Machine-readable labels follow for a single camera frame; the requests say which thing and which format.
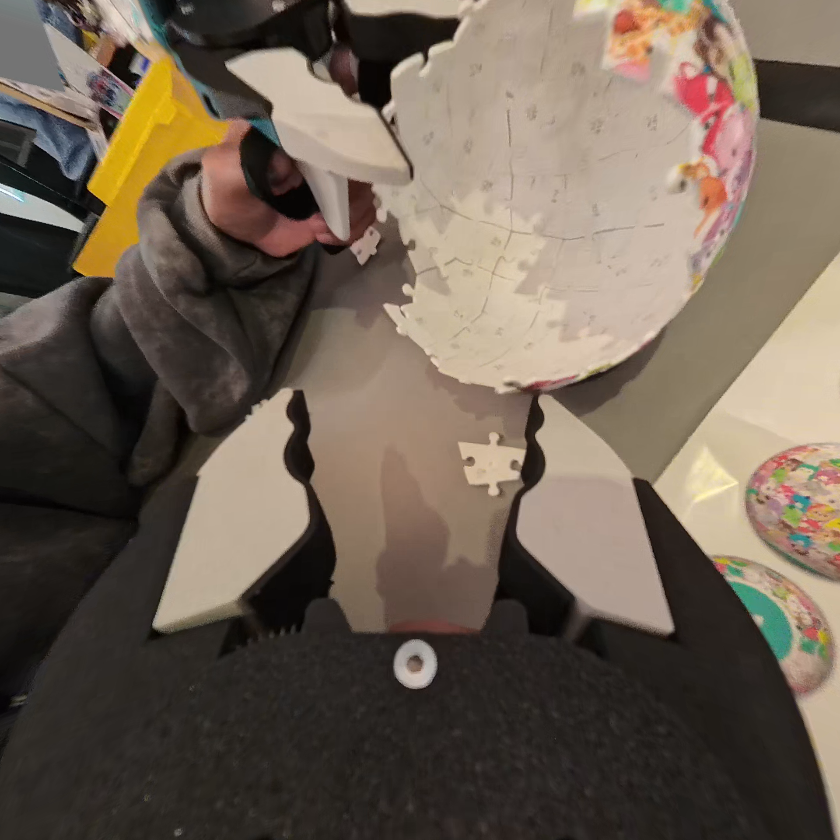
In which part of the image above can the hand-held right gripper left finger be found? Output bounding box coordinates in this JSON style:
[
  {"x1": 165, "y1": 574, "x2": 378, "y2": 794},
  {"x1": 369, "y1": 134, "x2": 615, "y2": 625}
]
[{"x1": 151, "y1": 387, "x2": 337, "y2": 634}]

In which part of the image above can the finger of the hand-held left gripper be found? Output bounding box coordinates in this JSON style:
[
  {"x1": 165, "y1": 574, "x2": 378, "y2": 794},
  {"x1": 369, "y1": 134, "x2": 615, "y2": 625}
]
[{"x1": 225, "y1": 48, "x2": 416, "y2": 186}]

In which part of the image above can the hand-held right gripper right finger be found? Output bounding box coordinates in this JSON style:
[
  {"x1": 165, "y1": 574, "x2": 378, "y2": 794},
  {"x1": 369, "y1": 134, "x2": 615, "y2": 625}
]
[{"x1": 495, "y1": 392, "x2": 677, "y2": 641}]

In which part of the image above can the colourful 3D puzzle ball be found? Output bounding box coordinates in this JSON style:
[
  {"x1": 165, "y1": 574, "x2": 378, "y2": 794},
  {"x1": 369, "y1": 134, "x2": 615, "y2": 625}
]
[{"x1": 382, "y1": 0, "x2": 762, "y2": 395}]

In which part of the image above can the person's left hand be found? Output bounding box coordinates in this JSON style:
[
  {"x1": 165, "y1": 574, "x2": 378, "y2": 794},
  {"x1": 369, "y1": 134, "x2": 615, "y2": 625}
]
[{"x1": 200, "y1": 123, "x2": 379, "y2": 258}]

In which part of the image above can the yellow storage bin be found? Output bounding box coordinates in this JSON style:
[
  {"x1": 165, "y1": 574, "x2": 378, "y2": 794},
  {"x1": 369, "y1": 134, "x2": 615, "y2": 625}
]
[{"x1": 72, "y1": 58, "x2": 228, "y2": 280}]

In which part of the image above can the person's dark clothing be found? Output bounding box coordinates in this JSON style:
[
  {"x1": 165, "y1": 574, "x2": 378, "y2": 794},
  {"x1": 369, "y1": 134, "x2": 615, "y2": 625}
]
[{"x1": 0, "y1": 276, "x2": 198, "y2": 723}]

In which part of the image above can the printed instruction sheet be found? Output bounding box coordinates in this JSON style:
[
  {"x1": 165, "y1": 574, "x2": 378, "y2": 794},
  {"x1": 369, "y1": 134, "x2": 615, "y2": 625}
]
[{"x1": 655, "y1": 252, "x2": 840, "y2": 701}]

